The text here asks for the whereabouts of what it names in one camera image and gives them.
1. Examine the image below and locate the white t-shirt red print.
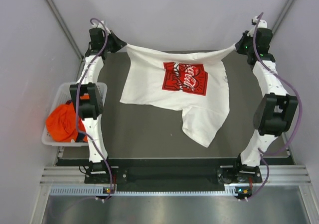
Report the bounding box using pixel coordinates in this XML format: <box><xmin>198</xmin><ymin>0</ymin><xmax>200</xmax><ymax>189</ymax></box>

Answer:
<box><xmin>120</xmin><ymin>44</ymin><xmax>235</xmax><ymax>147</ymax></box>

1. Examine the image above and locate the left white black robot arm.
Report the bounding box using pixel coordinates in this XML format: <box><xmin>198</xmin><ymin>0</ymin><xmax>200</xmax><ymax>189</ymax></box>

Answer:
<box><xmin>69</xmin><ymin>27</ymin><xmax>127</xmax><ymax>183</ymax></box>

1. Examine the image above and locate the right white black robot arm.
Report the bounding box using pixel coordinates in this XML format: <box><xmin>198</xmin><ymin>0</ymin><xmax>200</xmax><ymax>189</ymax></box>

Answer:
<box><xmin>232</xmin><ymin>28</ymin><xmax>298</xmax><ymax>182</ymax></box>

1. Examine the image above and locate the orange t-shirt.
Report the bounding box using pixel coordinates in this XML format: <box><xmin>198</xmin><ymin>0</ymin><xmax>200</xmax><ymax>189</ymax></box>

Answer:
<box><xmin>45</xmin><ymin>102</ymin><xmax>88</xmax><ymax>143</ymax></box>

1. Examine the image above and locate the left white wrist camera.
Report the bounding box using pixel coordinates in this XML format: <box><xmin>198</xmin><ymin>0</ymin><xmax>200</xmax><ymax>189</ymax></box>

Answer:
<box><xmin>91</xmin><ymin>20</ymin><xmax>111</xmax><ymax>35</ymax></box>

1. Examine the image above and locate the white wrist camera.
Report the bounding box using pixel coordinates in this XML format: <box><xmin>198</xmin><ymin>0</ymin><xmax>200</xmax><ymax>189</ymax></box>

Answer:
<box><xmin>91</xmin><ymin>20</ymin><xmax>111</xmax><ymax>35</ymax></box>
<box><xmin>249</xmin><ymin>16</ymin><xmax>268</xmax><ymax>37</ymax></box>

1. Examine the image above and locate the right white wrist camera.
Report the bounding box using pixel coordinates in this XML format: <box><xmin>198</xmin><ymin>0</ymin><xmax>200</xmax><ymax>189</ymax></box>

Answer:
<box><xmin>249</xmin><ymin>16</ymin><xmax>268</xmax><ymax>37</ymax></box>

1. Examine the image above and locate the right aluminium corner post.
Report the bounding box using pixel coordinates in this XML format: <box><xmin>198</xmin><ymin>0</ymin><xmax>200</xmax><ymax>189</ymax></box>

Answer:
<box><xmin>272</xmin><ymin>0</ymin><xmax>296</xmax><ymax>35</ymax></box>

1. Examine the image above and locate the aluminium corner post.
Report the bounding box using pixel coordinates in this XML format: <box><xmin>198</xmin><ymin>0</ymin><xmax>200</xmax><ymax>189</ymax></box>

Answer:
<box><xmin>272</xmin><ymin>0</ymin><xmax>296</xmax><ymax>35</ymax></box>
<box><xmin>37</xmin><ymin>0</ymin><xmax>87</xmax><ymax>63</ymax></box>

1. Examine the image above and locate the left aluminium corner post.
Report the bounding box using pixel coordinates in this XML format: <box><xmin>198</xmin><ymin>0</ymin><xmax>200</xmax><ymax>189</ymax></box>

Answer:
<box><xmin>37</xmin><ymin>0</ymin><xmax>87</xmax><ymax>63</ymax></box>

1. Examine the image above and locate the aluminium frame rail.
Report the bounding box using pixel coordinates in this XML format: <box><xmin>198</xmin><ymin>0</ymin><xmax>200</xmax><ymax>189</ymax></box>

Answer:
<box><xmin>40</xmin><ymin>165</ymin><xmax>311</xmax><ymax>186</ymax></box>

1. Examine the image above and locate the grey slotted cable duct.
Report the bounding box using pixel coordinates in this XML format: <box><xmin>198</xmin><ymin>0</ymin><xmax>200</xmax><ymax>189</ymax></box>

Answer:
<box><xmin>49</xmin><ymin>185</ymin><xmax>250</xmax><ymax>198</ymax></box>

